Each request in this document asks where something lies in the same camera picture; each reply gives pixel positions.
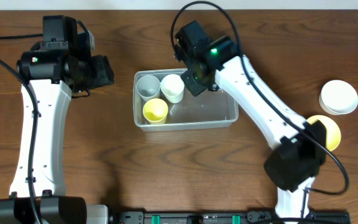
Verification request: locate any clear plastic container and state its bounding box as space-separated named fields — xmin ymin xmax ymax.
xmin=133 ymin=68 xmax=239 ymax=131

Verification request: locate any white plastic cup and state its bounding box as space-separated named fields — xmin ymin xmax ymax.
xmin=160 ymin=74 xmax=185 ymax=104

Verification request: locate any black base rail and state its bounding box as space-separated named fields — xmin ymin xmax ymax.
xmin=108 ymin=210 xmax=351 ymax=224

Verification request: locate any grey plastic cup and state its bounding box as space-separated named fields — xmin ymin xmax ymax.
xmin=136 ymin=75 xmax=160 ymax=102

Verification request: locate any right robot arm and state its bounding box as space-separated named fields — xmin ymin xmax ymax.
xmin=170 ymin=21 xmax=326 ymax=223

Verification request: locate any yellow plastic cup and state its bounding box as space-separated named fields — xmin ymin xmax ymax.
xmin=142 ymin=98 xmax=168 ymax=124

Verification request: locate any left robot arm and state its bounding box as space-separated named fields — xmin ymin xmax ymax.
xmin=0 ymin=16 xmax=114 ymax=223

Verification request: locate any yellow plastic bowl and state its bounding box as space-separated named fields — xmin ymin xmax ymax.
xmin=307 ymin=115 xmax=341 ymax=152

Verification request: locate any white plastic bowl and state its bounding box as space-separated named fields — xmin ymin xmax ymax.
xmin=319 ymin=80 xmax=358 ymax=115

